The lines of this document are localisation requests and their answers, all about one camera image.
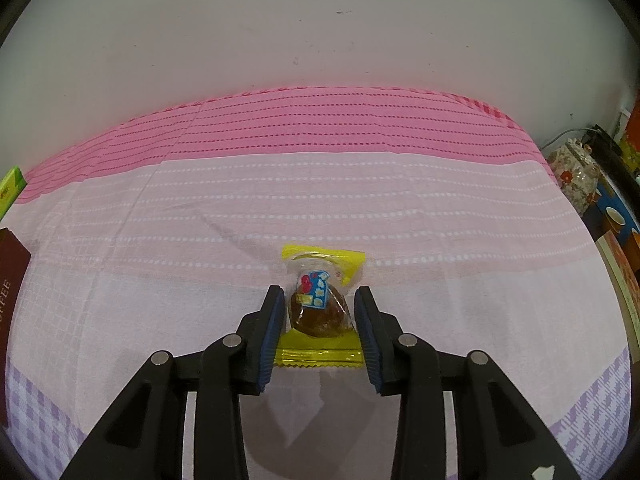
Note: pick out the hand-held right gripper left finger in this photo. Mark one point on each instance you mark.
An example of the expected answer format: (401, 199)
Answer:
(267, 340)

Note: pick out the orange box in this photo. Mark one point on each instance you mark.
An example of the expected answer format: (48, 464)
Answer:
(632, 130)

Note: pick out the floral ceramic jar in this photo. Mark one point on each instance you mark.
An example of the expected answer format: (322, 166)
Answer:
(575, 177)

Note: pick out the blue box with cup picture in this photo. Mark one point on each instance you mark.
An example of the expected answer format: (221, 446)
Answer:
(615, 220)

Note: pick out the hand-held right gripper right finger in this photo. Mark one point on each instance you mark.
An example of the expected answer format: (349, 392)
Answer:
(367, 340)

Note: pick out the green tissue pack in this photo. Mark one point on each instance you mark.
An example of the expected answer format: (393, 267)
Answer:
(10, 190)

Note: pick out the yellow-wrapped brown candy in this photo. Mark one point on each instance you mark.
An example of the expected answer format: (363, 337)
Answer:
(320, 310)

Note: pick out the maroon and gold tin box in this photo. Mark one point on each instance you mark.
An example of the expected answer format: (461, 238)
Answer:
(12, 310)

